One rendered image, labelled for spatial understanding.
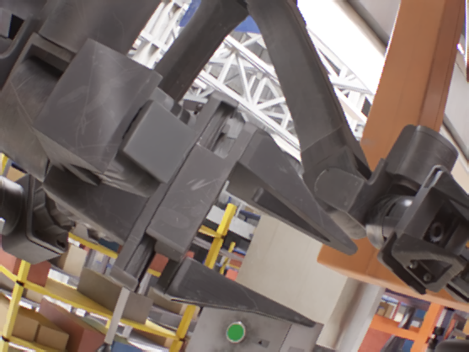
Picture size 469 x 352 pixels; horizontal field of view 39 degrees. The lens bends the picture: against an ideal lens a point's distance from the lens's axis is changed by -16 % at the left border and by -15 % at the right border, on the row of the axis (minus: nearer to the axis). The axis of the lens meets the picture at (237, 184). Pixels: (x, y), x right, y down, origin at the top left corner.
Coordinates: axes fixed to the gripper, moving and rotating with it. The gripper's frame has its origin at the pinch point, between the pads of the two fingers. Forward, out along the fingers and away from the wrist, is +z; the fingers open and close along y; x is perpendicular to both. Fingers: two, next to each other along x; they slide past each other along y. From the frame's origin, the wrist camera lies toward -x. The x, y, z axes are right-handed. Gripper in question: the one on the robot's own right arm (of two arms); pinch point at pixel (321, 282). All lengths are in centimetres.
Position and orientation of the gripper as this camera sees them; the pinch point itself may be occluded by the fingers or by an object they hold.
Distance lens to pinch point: 37.5
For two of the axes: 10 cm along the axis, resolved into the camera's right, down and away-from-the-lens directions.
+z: 8.7, 4.9, 0.0
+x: -1.1, 1.9, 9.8
